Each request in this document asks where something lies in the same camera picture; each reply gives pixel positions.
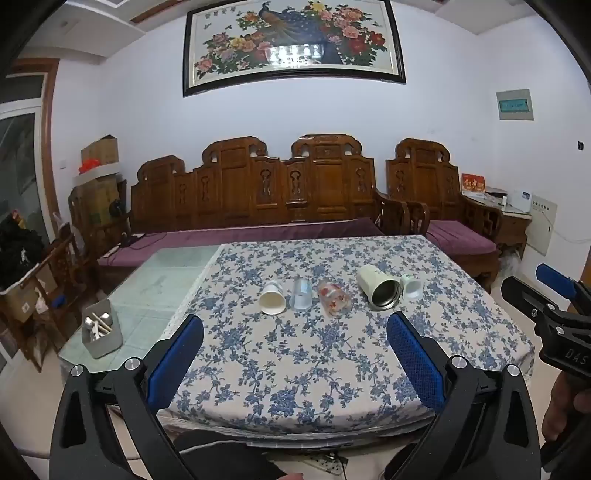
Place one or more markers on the red gift box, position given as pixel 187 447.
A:
pixel 472 183

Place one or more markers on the wooden chopstick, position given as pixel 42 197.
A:
pixel 102 322
pixel 99 326

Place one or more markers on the framed peacock flower painting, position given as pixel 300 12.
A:
pixel 295 41

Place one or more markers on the blue floral tablecloth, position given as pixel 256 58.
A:
pixel 286 369

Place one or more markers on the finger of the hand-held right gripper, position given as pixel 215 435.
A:
pixel 556 279
pixel 526 295

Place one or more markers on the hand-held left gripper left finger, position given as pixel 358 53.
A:
pixel 178 364

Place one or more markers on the long purple seat cushion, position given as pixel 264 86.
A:
pixel 221 240

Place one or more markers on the small cardboard box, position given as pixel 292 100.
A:
pixel 100 150

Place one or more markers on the red plastic bag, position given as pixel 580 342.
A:
pixel 88 165

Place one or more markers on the black cloth pile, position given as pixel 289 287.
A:
pixel 18 251

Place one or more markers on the clear plastic cup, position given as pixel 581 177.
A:
pixel 301 294

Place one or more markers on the wall panel with green window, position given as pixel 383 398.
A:
pixel 515 105

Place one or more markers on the wooden side chair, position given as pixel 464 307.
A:
pixel 60 277

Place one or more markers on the metal spoon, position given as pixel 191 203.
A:
pixel 106 318

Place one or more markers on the white device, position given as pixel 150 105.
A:
pixel 519 199

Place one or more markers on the person's right hand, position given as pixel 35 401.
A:
pixel 568 406

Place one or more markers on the grey utensil holder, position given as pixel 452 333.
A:
pixel 104 341

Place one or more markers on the cream steel-lined thermos cup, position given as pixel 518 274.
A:
pixel 379 290

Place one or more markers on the floral print glass cup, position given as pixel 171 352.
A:
pixel 334 299

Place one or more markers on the carved wooden sofa bench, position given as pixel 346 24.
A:
pixel 240 194

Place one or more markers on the small white plastic cup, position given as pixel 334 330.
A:
pixel 412 286

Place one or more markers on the carved wooden armchair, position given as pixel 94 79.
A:
pixel 429 184

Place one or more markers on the glass top table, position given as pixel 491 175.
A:
pixel 152 295

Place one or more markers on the white paper cup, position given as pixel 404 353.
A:
pixel 273 300

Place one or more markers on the grey electrical cabinet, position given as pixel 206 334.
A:
pixel 544 226

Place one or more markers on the short purple seat cushion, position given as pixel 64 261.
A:
pixel 461 235

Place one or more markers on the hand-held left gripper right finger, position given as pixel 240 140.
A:
pixel 415 364

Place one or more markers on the white power strip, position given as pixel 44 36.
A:
pixel 328 463

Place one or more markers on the wooden side table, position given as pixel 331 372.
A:
pixel 512 228

